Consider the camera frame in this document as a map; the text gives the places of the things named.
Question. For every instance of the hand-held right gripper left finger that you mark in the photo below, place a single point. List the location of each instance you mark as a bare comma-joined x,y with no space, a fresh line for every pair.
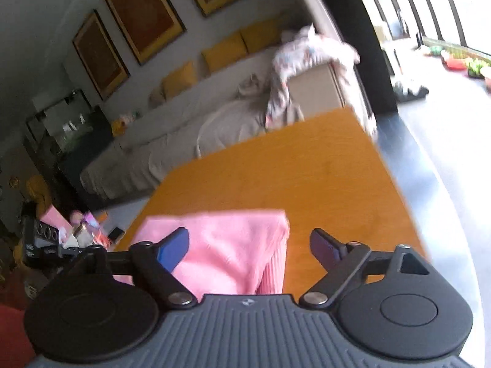
172,249

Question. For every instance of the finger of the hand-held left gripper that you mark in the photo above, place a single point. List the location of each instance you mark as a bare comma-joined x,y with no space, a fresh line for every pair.
75,252

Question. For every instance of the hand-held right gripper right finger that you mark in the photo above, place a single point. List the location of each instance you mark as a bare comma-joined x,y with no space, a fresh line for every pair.
326,251

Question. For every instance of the pink ribbed garment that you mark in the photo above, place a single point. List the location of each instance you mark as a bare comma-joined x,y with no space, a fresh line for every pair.
230,249

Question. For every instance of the white jar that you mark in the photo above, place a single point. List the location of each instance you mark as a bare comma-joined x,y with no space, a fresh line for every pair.
78,235

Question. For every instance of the pink box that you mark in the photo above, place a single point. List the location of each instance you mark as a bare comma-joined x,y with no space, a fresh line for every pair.
55,220

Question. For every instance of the orange snack packet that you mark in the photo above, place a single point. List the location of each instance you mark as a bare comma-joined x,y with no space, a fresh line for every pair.
101,239

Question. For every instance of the pink purple toy bottle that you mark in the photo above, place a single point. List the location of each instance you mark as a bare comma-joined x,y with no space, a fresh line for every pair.
87,221

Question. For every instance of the smartphone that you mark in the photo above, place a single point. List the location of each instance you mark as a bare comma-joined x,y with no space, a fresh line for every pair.
116,234

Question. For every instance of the large yellow toy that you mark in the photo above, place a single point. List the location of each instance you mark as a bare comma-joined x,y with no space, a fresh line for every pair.
38,195

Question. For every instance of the person's red clothing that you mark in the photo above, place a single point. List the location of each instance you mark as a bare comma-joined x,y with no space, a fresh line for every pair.
13,337

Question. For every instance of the black tank cabinet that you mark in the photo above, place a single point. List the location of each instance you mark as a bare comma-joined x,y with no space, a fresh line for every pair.
90,153

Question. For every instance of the beige covered sofa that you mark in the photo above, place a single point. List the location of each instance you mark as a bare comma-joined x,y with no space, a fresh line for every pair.
165,138

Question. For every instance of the glass fish tank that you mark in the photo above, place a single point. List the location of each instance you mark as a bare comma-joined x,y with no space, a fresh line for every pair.
65,122

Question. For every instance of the yellow stuffed toy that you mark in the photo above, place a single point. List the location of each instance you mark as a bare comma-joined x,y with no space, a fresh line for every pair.
118,126

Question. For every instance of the white stuffed toy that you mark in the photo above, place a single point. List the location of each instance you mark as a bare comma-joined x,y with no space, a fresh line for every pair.
130,117

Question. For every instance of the grey beige sofa throw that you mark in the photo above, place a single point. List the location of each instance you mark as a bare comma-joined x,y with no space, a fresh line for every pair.
238,122

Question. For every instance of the dark cloth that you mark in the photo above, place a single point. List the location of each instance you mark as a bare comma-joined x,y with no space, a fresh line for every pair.
412,92

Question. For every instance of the crumpled beige cloth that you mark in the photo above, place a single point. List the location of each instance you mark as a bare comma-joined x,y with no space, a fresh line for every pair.
251,84

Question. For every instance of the floral white blanket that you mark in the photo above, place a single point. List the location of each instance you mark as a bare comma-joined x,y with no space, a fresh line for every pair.
303,51

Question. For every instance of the green dish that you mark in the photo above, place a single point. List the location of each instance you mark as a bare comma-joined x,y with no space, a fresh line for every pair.
435,50

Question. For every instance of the red plastic basin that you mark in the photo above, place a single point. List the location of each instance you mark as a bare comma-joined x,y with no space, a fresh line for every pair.
454,61

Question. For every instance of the pink basin with plants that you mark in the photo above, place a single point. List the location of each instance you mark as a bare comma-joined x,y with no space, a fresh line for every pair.
487,78

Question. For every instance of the black tray of green seedlings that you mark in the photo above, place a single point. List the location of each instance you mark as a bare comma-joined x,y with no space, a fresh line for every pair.
477,68

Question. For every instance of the black window frame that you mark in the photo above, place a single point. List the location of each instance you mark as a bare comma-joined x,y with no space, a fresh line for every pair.
452,7

